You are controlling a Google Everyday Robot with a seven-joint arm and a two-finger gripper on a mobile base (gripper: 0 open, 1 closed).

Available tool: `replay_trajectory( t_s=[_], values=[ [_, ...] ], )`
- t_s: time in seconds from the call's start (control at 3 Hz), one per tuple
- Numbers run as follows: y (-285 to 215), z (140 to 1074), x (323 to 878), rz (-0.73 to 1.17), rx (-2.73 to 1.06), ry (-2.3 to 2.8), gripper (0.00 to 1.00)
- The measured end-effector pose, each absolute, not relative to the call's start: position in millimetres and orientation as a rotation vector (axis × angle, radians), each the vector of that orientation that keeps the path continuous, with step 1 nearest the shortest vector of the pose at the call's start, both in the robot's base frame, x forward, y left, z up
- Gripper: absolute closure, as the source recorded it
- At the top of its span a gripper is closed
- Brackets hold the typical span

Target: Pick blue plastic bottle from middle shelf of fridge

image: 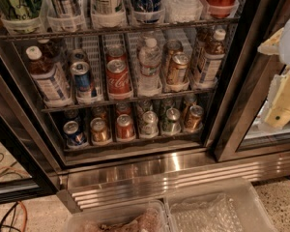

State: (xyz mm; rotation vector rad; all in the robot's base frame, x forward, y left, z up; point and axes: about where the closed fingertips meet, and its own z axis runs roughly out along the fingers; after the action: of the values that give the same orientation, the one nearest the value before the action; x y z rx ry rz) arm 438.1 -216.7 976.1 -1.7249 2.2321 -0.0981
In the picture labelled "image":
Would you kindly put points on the right rear tea bottle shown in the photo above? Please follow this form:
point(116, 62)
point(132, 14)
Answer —
point(201, 37)

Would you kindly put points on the clear plastic bin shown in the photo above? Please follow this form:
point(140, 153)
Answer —
point(224, 206)
point(146, 216)

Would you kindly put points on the rear red coca-cola can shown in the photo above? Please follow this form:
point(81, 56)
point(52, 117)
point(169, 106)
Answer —
point(115, 52)

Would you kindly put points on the red can bottom shelf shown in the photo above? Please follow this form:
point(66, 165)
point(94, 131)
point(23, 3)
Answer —
point(124, 127)

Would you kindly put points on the rear pepsi can middle shelf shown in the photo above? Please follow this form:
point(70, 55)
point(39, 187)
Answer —
point(78, 55)

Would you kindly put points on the rear gold can middle shelf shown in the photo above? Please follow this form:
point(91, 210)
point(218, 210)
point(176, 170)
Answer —
point(169, 48)

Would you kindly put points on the clear water bottle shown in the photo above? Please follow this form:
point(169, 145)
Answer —
point(149, 57)

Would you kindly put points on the gold can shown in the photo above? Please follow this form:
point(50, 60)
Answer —
point(193, 117)
point(99, 130)

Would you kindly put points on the right front tea bottle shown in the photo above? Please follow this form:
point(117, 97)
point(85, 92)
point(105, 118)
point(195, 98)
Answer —
point(211, 56)

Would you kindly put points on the gold can shelf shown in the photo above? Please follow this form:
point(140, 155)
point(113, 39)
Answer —
point(178, 67)
point(169, 48)

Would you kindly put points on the right clear plastic bin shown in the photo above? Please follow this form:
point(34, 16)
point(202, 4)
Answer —
point(224, 206)

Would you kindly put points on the front blue pepsi can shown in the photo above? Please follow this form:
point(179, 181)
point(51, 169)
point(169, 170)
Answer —
point(83, 80)

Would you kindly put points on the fridge right glass door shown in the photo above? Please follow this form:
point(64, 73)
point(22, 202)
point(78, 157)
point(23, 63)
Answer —
point(247, 84)

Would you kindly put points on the clear bottle top shelf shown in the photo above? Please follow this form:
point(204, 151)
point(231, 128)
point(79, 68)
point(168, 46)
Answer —
point(183, 10)

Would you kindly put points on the steel fridge bottom grille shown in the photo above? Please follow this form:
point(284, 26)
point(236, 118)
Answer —
point(147, 178)

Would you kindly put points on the front gold can middle shelf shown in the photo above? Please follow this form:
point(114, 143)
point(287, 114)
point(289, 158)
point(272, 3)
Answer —
point(178, 67)

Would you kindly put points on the front red coca-cola can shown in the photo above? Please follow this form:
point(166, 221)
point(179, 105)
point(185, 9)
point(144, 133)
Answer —
point(117, 76)

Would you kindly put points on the left clear plastic bin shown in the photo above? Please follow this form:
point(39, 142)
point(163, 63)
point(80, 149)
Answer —
point(146, 216)

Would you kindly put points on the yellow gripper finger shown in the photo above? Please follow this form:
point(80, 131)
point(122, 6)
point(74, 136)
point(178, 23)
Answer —
point(271, 45)
point(278, 114)

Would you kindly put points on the gold can bottom right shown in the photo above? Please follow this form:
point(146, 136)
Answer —
point(193, 117)

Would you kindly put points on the red coca-cola can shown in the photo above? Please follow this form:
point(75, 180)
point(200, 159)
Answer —
point(115, 52)
point(117, 76)

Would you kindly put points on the blue pepsi can bottom shelf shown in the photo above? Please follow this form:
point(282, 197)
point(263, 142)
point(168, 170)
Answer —
point(75, 136)

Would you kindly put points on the green can bottom shelf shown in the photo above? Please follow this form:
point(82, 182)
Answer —
point(171, 121)

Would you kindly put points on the gold can bottom left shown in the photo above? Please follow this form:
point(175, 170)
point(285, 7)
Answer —
point(99, 130)

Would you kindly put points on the fridge glass door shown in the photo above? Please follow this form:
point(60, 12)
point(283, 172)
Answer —
point(20, 139)
point(247, 84)

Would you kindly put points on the fridge left glass door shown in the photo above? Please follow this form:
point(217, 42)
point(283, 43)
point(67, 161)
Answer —
point(20, 139)

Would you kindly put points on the silver can bottom shelf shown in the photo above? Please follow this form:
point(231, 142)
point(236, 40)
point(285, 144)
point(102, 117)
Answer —
point(149, 123)

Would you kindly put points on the brown tea bottle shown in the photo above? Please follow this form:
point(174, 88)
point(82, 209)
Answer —
point(50, 48)
point(49, 77)

